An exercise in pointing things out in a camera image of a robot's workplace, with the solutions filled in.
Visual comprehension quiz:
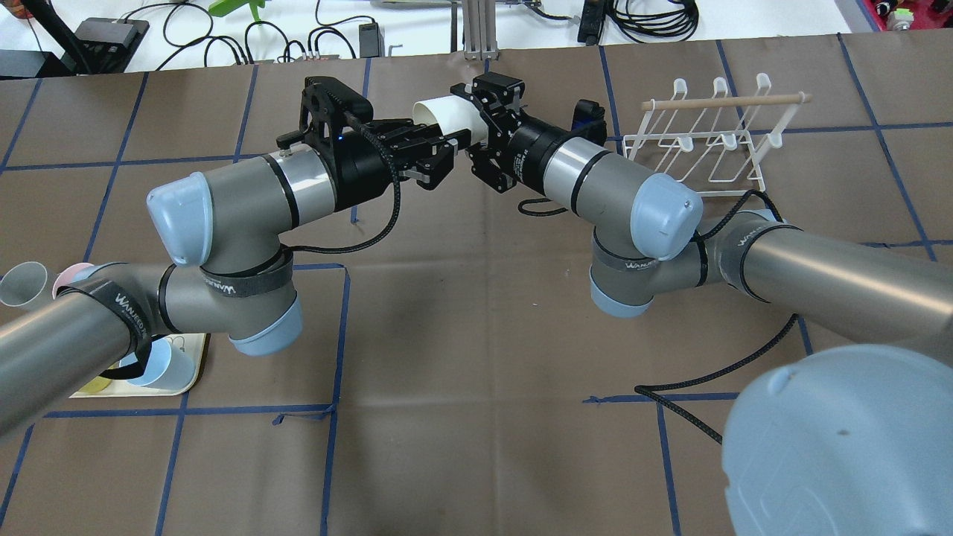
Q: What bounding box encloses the yellow plastic cup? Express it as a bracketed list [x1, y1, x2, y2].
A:
[76, 376, 113, 397]

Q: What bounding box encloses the black braided cable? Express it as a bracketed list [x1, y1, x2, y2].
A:
[283, 123, 403, 252]
[633, 190, 801, 446]

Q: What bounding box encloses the black power strip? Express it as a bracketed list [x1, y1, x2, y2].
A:
[576, 0, 606, 45]

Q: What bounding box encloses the white plastic cup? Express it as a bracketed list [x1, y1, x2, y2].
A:
[412, 95, 489, 144]

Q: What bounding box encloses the cream rabbit print tray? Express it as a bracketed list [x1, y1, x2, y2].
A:
[71, 334, 208, 399]

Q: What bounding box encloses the black power adapter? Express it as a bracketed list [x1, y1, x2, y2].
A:
[358, 22, 384, 58]

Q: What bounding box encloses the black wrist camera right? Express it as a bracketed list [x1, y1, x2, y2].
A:
[570, 99, 608, 146]

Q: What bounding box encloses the black braided right cable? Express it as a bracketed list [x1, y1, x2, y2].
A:
[633, 190, 801, 446]

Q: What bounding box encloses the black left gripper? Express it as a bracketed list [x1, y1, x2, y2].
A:
[331, 118, 456, 211]

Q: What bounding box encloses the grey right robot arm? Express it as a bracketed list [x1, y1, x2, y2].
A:
[450, 72, 951, 535]

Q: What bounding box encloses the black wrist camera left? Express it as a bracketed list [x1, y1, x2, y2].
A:
[299, 76, 374, 148]

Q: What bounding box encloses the pink plastic cup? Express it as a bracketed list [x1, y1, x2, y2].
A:
[51, 262, 98, 299]

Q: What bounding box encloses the grey plastic cup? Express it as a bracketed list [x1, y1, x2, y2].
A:
[1, 261, 51, 311]

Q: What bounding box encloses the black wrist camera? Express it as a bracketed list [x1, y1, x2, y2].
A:
[570, 99, 608, 146]
[299, 76, 374, 148]

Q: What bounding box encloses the white wire cup rack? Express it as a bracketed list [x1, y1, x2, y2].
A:
[622, 72, 813, 197]

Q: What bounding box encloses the aluminium frame post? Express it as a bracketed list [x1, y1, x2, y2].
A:
[462, 0, 498, 60]

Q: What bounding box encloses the black braided left cable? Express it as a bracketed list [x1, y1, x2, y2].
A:
[283, 123, 403, 252]

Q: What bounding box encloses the green plastic clamp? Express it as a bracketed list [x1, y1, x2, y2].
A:
[207, 0, 266, 22]

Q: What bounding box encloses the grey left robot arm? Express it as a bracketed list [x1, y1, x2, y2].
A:
[2, 112, 474, 440]

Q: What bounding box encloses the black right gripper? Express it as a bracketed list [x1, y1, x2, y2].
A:
[450, 71, 567, 194]

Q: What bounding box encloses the light blue plastic cup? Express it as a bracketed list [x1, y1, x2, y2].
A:
[127, 338, 197, 391]

